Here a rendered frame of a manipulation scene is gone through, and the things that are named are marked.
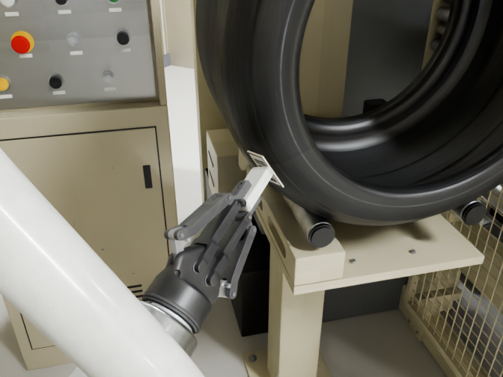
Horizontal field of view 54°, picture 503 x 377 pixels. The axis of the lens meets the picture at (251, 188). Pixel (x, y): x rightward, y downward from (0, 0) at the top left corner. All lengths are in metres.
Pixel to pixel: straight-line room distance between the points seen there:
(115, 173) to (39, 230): 1.11
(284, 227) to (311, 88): 0.35
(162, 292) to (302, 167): 0.26
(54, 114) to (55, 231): 1.06
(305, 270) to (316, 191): 0.17
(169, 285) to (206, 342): 1.31
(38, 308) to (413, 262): 0.73
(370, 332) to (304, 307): 0.55
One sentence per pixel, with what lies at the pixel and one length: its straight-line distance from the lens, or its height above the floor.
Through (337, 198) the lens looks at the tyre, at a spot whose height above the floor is 0.99.
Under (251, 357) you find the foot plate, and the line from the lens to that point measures 1.77.
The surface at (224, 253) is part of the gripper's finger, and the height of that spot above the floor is 0.99.
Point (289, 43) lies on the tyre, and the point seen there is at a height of 1.22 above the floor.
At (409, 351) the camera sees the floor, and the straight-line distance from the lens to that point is 1.91.
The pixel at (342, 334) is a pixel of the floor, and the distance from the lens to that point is 1.90.
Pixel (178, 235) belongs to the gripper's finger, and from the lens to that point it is 0.55.
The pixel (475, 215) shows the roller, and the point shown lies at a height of 0.90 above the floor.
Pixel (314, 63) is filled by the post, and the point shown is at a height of 1.07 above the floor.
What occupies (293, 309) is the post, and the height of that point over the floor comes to 0.38.
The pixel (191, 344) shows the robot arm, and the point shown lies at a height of 0.96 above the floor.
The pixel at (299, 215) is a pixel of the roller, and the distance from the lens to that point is 0.83.
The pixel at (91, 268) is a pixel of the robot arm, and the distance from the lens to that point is 0.32.
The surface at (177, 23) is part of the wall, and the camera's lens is 4.94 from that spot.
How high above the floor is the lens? 1.36
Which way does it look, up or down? 30 degrees down
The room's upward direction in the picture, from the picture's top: straight up
